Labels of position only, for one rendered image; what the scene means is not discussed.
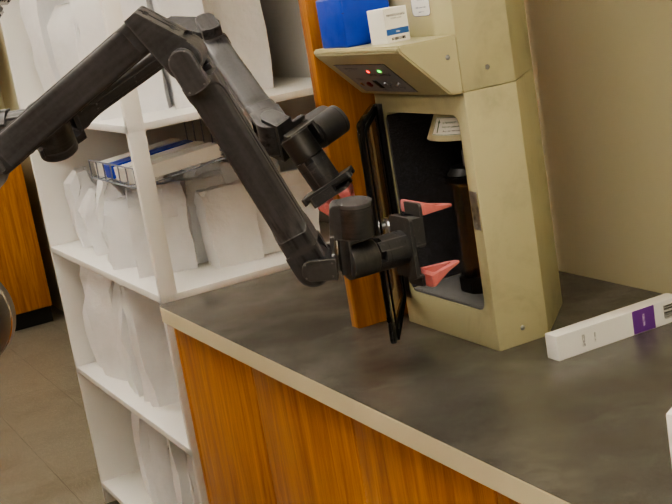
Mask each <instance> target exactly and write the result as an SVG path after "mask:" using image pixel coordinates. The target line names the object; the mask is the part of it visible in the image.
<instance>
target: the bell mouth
mask: <svg viewBox="0 0 672 504"><path fill-rule="evenodd" d="M427 139H428V140H429V141H435V142H450V141H461V134H460V127H459V123H458V120H457V119H456V117H455V116H453V115H441V114H434V115H433V118H432V122H431V126H430V129H429V133H428V136H427Z"/></svg>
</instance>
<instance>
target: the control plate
mask: <svg viewBox="0 0 672 504"><path fill-rule="evenodd" d="M334 66H335V67H336V68H338V69H339V70H340V71H341V72H343V73H344V74H345V75H346V76H348V77H349V78H350V79H351V80H353V81H354V82H355V83H357V84H358V85H359V86H360V87H362V88H363V89H364V90H365V91H384V92H418V91H416V90H415V89H414V88H413V87H411V86H410V85H409V84H408V83H407V82H405V81H404V80H403V79H402V78H400V77H399V76H398V75H397V74H395V73H394V72H393V71H392V70H390V69H389V68H388V67H387V66H386V65H384V64H353V65H334ZM366 70H368V71H370V72H371V73H368V72H366ZM377 70H380V71H381V72H382V73H379V72H378V71H377ZM372 80H376V81H378V82H379V83H380V84H381V85H383V84H384V83H383V82H385V83H387V85H385V86H384V85H383V86H384V87H385V88H380V87H379V86H377V85H376V84H375V83H374V82H373V81H372ZM360 82H361V83H363V84H364V85H365V86H363V85H361V84H360ZM367 82H370V83H371V84H373V87H370V86H368V85H367V84H366V83H367ZM390 82H391V83H393V84H394V85H392V86H390ZM396 82H398V83H400V84H401V85H399V86H397V83H396Z"/></svg>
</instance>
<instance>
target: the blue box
mask: <svg viewBox="0 0 672 504"><path fill-rule="evenodd" d="M389 5H390V4H389V1H388V0H317V1H316V8H317V14H318V20H319V26H320V32H321V38H322V44H323V48H324V49H330V48H349V47H354V46H359V45H364V44H369V43H371V37H370V30H369V24H368V17H367V11H370V10H375V9H381V8H386V7H389Z"/></svg>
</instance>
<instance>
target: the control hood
mask: <svg viewBox="0 0 672 504"><path fill-rule="evenodd" d="M314 54H315V56H316V57H317V58H318V59H320V60H321V61H322V62H323V63H325V64H326V65H327V66H328V67H330V68H331V69H332V70H334V71H335V72H336V73H337V74H339V75H340V76H341V77H342V78H344V79H345V80H346V81H347V82H349V83H350V84H351V85H353V86H354V87H355V88H356V89H358V90H359V91H360V92H361V93H369V94H414V95H456V94H460V93H461V92H462V91H463V90H462V83H461V76H460V69H459V62H458V55H457V48H456V40H455V37H453V35H445V36H427V37H410V40H405V41H400V42H395V43H390V44H381V45H372V43H369V44H364V45H359V46H354V47H349V48H330V49H324V48H321V49H316V50H315V51H314ZM353 64H384V65H386V66H387V67H388V68H389V69H390V70H392V71H393V72H394V73H395V74H397V75H398V76H399V77H400V78H402V79H403V80H404V81H405V82H407V83H408V84H409V85H410V86H411V87H413V88H414V89H415V90H416V91H418V92H384V91H365V90H364V89H363V88H362V87H360V86H359V85H358V84H357V83H355V82H354V81H353V80H351V79H350V78H349V77H348V76H346V75H345V74H344V73H343V72H341V71H340V70H339V69H338V68H336V67H335V66H334V65H353Z"/></svg>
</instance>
